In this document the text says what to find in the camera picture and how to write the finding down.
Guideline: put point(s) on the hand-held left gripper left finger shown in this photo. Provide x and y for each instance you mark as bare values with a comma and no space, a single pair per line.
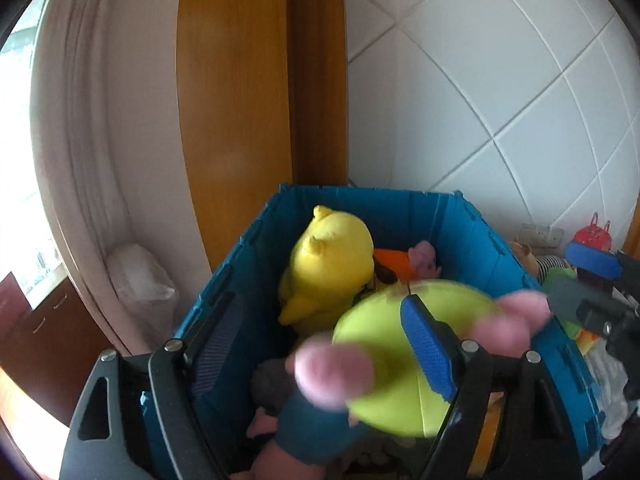
215,340

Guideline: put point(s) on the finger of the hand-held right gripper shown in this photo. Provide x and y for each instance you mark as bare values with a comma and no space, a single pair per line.
575,302
590,260

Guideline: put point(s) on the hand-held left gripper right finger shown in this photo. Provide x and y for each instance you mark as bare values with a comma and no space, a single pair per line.
425,345

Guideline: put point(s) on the lime green round plush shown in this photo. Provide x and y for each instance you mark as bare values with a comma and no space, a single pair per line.
380,340

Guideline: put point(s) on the pink pig plush red dress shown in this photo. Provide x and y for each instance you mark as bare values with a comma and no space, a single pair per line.
424,257

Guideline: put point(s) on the blue plastic crate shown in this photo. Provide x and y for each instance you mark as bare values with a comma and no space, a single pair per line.
450,230

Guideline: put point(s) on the yellow mouse plush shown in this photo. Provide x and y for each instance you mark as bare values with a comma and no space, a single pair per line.
330,260

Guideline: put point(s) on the red toy bag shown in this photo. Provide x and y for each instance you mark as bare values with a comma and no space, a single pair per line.
592,235

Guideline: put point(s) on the green frog plush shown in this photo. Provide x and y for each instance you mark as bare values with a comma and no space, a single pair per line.
559,275

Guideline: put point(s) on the black and white striped item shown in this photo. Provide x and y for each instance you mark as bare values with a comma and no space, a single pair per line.
552,261

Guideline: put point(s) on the yellow duck plush orange beak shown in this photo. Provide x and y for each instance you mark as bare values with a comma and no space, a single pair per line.
589,342

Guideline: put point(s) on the brown capybara plush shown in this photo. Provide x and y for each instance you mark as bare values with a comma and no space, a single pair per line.
522,255

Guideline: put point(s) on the white lined trash bin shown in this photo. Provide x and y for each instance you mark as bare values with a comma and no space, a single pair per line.
140,280

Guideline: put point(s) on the blue and pink plush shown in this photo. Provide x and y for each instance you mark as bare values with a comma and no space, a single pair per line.
305,435

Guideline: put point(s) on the dark wooden cabinet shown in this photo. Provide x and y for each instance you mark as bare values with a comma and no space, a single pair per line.
50,340

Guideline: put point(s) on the white curtain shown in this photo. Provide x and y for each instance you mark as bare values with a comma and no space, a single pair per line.
100,135

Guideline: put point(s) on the window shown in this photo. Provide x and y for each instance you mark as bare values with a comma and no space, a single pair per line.
20,160

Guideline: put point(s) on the white wall socket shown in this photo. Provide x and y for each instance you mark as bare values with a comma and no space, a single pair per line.
542,234

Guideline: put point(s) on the wooden door frame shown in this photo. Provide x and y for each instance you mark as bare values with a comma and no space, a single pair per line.
235,110

